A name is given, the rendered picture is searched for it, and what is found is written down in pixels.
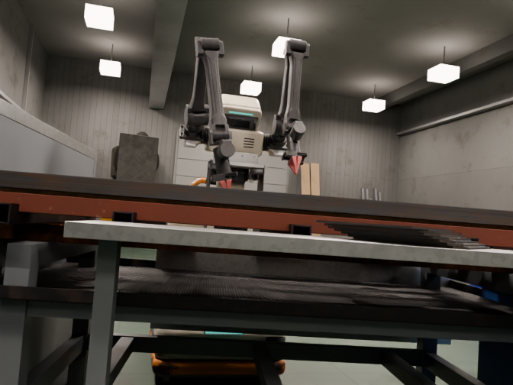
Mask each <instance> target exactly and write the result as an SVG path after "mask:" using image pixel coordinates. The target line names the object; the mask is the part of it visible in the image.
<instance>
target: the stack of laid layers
mask: <svg viewBox="0 0 513 385"><path fill-rule="evenodd" d="M0 187H11V188H21V189H39V190H50V191H60V192H70V193H89V194H99V195H110V196H129V197H139V198H149V199H168V200H179V201H189V202H208V203H218V204H228V205H248V206H258V207H267V208H278V209H297V210H307V211H317V212H336V213H347V214H357V215H376V216H386V217H396V218H416V219H426V220H436V221H446V222H465V223H476V224H485V225H504V226H513V212H511V211H502V210H491V209H473V208H464V207H453V206H444V205H425V204H415V203H406V202H387V201H377V200H367V199H348V198H339V197H329V196H310V195H301V194H291V193H281V192H263V191H253V190H243V189H225V188H214V187H205V186H187V185H176V184H167V183H148V182H138V181H129V180H110V179H100V178H91V177H80V176H62V175H53V174H42V173H24V172H15V171H4V170H0Z"/></svg>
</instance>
